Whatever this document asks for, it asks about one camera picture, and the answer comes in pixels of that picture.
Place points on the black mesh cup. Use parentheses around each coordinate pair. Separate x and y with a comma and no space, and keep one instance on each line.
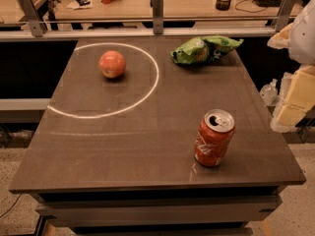
(223,5)

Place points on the metal rail bracket right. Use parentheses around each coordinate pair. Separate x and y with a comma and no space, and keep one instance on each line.
(282,18)

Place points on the metal rail bracket left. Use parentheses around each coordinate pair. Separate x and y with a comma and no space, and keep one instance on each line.
(36,25)

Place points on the metal rail bracket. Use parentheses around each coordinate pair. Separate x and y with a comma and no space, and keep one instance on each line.
(282,18)
(36,25)
(157,6)

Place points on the red apple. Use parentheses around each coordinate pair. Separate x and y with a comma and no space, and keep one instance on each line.
(112,64)

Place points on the red coke can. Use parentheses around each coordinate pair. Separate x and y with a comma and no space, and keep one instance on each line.
(215,132)

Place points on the green rice chip bag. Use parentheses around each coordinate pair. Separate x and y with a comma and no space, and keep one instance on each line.
(203,49)

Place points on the wooden background desk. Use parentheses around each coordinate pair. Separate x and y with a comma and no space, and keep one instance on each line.
(172,10)

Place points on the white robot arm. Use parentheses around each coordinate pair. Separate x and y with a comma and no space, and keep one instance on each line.
(302,36)

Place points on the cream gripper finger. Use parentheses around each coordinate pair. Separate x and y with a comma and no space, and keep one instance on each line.
(281,39)
(296,98)

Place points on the clear sanitizer bottle left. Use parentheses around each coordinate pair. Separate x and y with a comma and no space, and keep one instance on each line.
(269,92)

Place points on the metal rail bracket middle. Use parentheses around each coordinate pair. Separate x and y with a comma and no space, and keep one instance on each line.
(157,6)

